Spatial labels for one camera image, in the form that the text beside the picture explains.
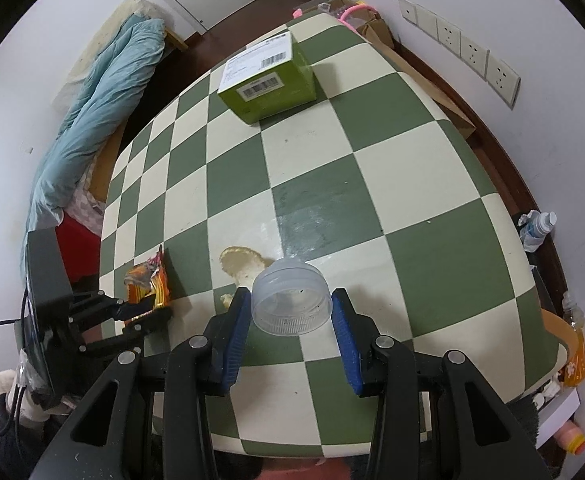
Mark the orange snack wrapper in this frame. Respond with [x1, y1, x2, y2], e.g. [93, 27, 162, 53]
[123, 246, 171, 309]

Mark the clear plastic jar lid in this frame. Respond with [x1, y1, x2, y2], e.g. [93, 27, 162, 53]
[251, 258, 333, 337]

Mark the green cardboard box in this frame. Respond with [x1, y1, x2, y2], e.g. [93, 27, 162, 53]
[216, 29, 317, 125]

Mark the red bed sheet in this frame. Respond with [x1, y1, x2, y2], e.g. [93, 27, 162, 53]
[55, 214, 100, 284]

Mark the green white checkered tablecloth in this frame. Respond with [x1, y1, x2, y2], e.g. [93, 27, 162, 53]
[97, 8, 560, 458]

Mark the crushed plastic water bottle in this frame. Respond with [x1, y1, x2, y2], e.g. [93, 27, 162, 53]
[517, 210, 557, 254]

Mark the light blue duvet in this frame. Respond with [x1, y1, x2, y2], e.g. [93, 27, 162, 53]
[19, 12, 168, 271]

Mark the orange liquid bottle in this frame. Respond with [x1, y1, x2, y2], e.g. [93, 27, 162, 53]
[562, 292, 585, 387]

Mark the brown cardboard box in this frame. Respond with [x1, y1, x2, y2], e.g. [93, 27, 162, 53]
[327, 0, 476, 139]

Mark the white wall socket strip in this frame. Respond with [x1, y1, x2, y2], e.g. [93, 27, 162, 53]
[398, 0, 521, 108]

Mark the pink cable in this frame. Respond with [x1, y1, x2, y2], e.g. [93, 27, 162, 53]
[291, 3, 382, 24]

